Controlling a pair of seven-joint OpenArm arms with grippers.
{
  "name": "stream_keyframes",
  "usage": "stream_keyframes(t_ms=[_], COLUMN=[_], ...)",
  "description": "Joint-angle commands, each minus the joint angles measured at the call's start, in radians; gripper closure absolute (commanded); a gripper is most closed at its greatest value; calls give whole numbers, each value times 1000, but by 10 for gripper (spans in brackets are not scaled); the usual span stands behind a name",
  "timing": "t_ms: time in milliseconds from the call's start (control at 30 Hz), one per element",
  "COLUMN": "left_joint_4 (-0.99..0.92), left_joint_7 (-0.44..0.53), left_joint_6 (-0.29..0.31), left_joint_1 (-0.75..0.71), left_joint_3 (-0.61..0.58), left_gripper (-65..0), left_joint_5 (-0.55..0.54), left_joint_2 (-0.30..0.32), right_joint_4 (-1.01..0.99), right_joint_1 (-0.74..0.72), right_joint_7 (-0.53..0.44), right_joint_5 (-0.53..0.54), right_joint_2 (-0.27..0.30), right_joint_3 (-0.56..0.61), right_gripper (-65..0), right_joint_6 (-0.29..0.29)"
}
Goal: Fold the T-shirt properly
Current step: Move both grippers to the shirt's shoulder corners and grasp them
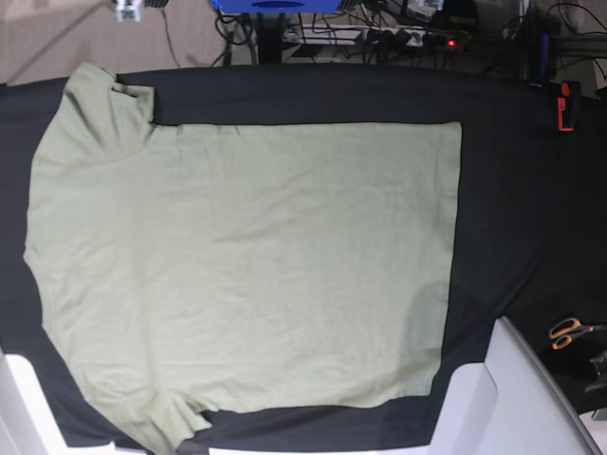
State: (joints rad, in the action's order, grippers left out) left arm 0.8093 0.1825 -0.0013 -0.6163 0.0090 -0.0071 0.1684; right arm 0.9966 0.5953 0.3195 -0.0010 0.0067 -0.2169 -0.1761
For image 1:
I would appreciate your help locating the blue box on stand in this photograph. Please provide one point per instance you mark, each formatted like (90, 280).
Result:
(276, 6)

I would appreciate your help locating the black power strip red light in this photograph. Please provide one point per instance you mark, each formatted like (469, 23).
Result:
(446, 40)

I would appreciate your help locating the black metal stand pole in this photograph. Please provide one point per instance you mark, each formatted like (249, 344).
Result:
(269, 32)

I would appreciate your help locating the white bin left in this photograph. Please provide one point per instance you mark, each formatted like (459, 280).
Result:
(27, 423)

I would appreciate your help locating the black metal bracket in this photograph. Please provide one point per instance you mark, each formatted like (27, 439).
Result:
(598, 363)

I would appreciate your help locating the light green T-shirt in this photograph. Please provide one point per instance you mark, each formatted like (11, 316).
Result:
(195, 268)

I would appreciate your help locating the orange handled scissors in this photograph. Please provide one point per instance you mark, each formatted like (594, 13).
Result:
(568, 330)

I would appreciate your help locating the white bin right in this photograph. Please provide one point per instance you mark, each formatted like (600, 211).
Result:
(508, 404)

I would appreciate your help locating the white bin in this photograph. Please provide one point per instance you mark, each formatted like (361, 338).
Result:
(508, 404)
(27, 423)

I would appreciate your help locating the black table cloth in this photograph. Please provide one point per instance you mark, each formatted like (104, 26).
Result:
(530, 237)

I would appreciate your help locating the red black clamp right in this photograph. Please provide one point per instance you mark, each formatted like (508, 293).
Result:
(568, 95)

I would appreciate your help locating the blue clamp bar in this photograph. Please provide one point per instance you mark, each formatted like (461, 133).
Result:
(539, 58)

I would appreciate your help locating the white power strip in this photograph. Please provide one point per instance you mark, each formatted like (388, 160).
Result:
(345, 35)

